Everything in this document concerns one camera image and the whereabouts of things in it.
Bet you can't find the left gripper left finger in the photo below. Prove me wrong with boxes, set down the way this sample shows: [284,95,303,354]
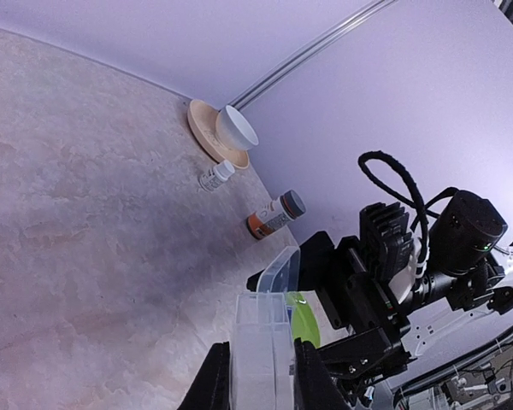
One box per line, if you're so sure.
[178,342,231,410]

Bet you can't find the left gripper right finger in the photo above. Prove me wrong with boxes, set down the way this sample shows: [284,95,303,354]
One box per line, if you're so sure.
[294,338,350,410]

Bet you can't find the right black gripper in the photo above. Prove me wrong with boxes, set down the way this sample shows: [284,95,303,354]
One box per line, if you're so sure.
[298,230,413,381]

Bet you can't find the clear plastic pill organizer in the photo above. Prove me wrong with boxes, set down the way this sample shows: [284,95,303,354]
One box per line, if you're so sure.
[230,246,300,410]

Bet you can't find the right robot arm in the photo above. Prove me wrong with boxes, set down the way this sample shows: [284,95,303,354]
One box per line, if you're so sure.
[298,190,513,389]

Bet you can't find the green plate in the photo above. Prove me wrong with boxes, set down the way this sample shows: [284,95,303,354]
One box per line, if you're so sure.
[286,292,321,348]

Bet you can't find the orange pill bottle grey cap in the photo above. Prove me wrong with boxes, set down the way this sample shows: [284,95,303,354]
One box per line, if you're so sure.
[245,190,306,240]

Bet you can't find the small white pill bottle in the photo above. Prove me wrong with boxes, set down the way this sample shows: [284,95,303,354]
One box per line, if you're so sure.
[198,160,235,192]

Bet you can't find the white bowl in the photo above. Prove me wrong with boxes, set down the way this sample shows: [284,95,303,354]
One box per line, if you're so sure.
[215,105,259,151]

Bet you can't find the round wooden plate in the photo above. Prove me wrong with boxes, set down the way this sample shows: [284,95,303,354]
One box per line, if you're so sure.
[187,99,250,170]

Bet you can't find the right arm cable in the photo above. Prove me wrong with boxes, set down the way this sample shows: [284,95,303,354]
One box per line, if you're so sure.
[357,149,458,266]

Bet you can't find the right aluminium frame post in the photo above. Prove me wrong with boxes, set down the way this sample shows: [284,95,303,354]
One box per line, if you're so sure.
[229,0,397,111]

